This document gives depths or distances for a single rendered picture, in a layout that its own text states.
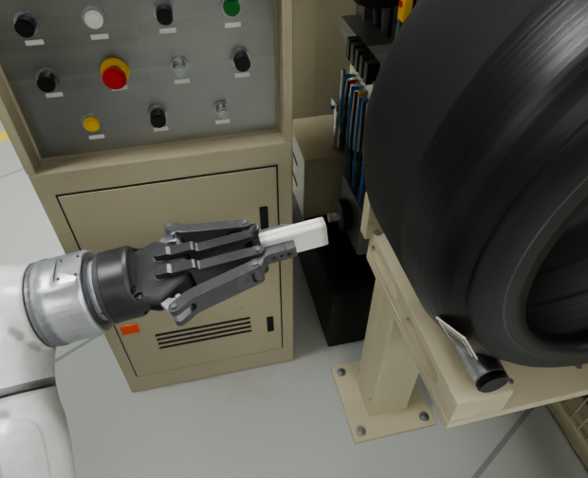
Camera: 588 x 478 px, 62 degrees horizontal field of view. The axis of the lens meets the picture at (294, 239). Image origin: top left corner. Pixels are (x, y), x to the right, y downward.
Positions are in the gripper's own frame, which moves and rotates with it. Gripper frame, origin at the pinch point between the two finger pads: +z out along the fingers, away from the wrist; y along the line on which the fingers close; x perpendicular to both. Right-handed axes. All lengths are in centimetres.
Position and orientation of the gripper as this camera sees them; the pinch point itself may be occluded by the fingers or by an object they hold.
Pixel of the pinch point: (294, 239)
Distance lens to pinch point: 51.2
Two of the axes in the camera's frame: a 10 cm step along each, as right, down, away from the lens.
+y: -2.3, -6.9, 6.9
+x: 1.3, 6.8, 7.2
